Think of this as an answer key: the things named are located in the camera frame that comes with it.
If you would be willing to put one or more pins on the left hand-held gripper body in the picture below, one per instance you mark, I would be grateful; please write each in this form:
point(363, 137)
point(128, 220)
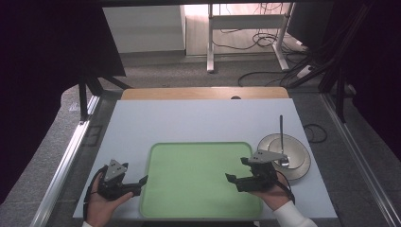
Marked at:
point(113, 186)

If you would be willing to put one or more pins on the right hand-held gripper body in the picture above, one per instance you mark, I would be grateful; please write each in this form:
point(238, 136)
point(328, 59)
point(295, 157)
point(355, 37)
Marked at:
point(260, 176)

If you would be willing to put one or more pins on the person's left hand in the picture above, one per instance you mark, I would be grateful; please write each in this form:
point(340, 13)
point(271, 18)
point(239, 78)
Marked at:
point(101, 208)

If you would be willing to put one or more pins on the person's right hand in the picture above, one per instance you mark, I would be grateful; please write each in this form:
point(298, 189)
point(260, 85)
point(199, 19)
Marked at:
point(274, 199)

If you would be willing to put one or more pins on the green tray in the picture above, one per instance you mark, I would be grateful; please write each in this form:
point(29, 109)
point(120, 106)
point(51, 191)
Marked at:
point(195, 179)

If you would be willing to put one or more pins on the black metal stand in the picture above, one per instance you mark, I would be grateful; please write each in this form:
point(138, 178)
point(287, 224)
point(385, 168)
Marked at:
point(340, 88)
point(83, 97)

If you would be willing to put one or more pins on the white power strip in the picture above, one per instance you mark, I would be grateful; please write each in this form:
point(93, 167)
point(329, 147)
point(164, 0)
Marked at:
point(304, 71)

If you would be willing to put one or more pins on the dark curtain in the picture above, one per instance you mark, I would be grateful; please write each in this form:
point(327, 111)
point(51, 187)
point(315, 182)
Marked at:
point(381, 63)
point(38, 78)

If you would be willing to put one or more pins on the white cabinet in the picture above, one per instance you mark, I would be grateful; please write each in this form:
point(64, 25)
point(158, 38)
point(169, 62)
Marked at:
point(142, 28)

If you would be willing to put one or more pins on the aluminium rail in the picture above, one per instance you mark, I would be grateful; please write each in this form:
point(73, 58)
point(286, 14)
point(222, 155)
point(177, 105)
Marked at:
point(362, 157)
point(63, 164)

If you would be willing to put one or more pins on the white desk frame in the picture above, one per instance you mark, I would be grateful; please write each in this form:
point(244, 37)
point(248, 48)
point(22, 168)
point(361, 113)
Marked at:
point(246, 22)

